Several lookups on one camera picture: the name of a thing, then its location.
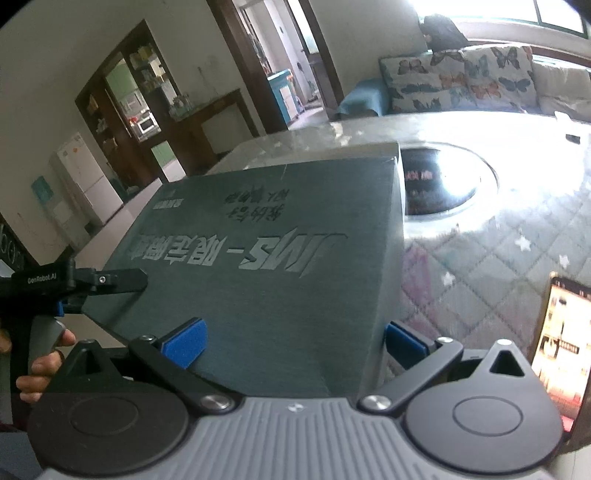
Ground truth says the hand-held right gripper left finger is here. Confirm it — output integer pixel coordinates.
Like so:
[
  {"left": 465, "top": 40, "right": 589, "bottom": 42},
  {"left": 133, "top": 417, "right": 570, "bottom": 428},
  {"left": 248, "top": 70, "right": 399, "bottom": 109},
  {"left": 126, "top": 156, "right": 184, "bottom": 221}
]
[{"left": 65, "top": 318, "right": 234, "bottom": 414}]

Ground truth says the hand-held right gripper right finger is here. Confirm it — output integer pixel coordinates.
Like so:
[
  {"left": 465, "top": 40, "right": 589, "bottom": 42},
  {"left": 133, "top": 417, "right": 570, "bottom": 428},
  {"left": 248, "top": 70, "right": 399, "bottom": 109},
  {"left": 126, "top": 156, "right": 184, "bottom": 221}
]
[{"left": 359, "top": 320, "right": 529, "bottom": 415}]

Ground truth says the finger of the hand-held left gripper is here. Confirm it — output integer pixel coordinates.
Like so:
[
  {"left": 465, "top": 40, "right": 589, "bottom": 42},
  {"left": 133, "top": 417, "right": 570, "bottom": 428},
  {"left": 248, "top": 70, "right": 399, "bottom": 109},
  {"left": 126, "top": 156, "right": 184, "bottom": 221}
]
[{"left": 74, "top": 268, "right": 148, "bottom": 296}]

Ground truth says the dark grey box lid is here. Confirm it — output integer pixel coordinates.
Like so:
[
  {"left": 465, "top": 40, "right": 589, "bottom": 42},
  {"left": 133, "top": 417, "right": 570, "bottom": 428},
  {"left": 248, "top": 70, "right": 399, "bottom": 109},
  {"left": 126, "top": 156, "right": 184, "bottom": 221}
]
[{"left": 78, "top": 142, "right": 407, "bottom": 398}]

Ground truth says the person's left hand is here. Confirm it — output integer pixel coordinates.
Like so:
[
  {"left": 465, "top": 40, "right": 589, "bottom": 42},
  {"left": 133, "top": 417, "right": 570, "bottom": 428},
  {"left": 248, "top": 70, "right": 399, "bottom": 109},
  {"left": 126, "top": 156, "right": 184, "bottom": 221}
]
[{"left": 16, "top": 328, "right": 77, "bottom": 403}]

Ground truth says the white fridge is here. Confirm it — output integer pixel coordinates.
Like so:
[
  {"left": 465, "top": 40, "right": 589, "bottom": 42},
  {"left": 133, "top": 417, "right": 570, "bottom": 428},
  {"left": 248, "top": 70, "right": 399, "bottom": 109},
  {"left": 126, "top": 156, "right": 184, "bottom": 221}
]
[{"left": 48, "top": 131, "right": 125, "bottom": 227}]

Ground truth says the dark wooden display cabinet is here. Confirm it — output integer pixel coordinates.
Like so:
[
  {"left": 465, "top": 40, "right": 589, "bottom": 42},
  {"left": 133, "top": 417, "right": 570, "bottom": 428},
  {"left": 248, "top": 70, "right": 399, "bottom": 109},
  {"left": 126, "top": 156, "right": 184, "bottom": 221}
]
[{"left": 74, "top": 18, "right": 185, "bottom": 195}]

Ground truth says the smartphone with lit screen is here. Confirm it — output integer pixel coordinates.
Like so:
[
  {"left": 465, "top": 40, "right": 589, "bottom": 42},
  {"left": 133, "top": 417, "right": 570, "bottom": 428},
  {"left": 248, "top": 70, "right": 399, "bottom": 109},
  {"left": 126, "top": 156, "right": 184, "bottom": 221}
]
[{"left": 529, "top": 271, "right": 591, "bottom": 418}]

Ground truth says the round black induction cooker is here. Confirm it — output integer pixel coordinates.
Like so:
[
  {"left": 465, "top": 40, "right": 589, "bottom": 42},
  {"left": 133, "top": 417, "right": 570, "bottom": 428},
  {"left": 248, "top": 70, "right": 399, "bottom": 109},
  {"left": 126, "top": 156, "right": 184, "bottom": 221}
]
[{"left": 397, "top": 142, "right": 502, "bottom": 224}]

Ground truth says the dark wooden sideboard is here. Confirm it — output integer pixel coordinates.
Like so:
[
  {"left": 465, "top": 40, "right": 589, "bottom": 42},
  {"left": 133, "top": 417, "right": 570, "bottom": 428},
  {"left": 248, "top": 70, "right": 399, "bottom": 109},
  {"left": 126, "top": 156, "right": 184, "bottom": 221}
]
[{"left": 173, "top": 88, "right": 259, "bottom": 174}]

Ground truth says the blue toy cabinet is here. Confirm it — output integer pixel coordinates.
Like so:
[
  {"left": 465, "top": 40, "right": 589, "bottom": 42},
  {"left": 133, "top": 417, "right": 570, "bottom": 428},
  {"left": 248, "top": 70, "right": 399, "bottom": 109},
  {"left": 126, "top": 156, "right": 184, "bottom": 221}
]
[{"left": 268, "top": 69, "right": 301, "bottom": 121}]

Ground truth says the teal sofa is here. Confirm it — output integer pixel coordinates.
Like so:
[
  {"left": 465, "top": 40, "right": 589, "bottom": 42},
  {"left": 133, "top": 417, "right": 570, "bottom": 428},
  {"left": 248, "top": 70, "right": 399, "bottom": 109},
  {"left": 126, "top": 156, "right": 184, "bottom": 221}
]
[{"left": 335, "top": 76, "right": 591, "bottom": 123}]

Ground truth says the butterfly print cushion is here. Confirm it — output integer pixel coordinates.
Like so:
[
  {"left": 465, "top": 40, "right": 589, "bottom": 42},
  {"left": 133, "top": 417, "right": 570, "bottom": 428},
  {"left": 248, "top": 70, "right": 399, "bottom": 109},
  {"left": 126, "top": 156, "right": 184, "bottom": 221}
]
[
  {"left": 462, "top": 45, "right": 540, "bottom": 112},
  {"left": 379, "top": 51, "right": 467, "bottom": 114}
]

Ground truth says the white remote control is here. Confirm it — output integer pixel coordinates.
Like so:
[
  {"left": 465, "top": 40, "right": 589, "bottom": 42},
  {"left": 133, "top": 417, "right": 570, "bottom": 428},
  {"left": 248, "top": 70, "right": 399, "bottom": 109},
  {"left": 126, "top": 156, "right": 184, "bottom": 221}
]
[{"left": 554, "top": 111, "right": 585, "bottom": 144}]

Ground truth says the dark framed glass door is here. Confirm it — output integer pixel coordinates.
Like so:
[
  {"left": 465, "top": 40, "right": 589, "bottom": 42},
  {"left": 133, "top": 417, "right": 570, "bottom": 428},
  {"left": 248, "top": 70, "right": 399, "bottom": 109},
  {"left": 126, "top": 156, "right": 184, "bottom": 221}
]
[{"left": 286, "top": 0, "right": 345, "bottom": 109}]

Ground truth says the beige cushion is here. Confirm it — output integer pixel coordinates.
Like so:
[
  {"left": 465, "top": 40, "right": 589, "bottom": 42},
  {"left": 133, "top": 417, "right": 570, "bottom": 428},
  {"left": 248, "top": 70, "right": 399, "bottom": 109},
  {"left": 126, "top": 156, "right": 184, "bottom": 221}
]
[{"left": 531, "top": 60, "right": 591, "bottom": 116}]

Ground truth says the black bag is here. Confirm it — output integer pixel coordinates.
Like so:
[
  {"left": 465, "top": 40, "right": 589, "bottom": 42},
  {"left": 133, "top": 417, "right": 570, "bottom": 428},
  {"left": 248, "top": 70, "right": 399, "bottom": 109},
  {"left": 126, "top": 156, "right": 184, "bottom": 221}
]
[{"left": 422, "top": 14, "right": 469, "bottom": 51}]

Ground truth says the window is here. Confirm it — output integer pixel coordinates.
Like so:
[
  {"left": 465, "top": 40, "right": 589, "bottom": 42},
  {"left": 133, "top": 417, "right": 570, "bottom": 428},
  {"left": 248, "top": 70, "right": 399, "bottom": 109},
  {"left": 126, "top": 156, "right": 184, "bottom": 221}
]
[{"left": 416, "top": 0, "right": 591, "bottom": 38}]

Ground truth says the dark wooden door frame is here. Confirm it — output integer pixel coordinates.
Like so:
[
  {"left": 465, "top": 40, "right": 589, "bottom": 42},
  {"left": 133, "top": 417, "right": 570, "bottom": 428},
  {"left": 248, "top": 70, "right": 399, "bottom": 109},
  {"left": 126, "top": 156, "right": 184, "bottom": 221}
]
[{"left": 208, "top": 0, "right": 345, "bottom": 134}]

